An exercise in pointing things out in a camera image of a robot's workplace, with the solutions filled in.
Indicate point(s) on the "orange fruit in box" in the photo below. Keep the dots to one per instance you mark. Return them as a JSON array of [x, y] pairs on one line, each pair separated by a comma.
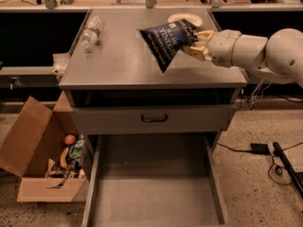
[[69, 139]]

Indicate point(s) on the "black bar on floor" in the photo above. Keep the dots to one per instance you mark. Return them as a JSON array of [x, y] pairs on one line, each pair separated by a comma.
[[297, 177]]

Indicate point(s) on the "brown cardboard box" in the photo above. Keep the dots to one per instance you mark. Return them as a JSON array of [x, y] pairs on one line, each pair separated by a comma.
[[37, 137]]

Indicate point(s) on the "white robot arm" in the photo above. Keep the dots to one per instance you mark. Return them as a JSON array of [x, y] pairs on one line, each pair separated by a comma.
[[278, 59]]

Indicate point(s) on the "clear plastic water bottle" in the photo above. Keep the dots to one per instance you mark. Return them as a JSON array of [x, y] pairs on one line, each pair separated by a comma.
[[92, 31]]

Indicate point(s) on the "green snack packet in box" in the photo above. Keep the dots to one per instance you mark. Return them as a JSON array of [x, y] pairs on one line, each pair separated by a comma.
[[75, 149]]

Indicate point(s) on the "grey drawer cabinet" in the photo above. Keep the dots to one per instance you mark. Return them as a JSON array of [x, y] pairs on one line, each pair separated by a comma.
[[122, 72]]

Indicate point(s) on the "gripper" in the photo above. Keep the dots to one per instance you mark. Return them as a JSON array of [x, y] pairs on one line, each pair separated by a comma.
[[221, 47]]

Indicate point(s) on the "open grey bottom drawer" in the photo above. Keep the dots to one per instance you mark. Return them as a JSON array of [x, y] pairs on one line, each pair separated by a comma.
[[154, 180]]

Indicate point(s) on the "closed drawer with black handle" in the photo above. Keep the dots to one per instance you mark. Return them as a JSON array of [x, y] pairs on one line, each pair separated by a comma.
[[156, 119]]

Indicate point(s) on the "white bowl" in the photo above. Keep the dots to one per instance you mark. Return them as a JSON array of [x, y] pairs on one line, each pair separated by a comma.
[[192, 18]]

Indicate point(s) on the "blue chip bag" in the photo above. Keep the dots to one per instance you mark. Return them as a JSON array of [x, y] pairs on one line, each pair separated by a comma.
[[166, 40]]

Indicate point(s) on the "black power adapter on floor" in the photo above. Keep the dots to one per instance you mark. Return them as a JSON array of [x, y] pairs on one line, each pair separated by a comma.
[[261, 149]]

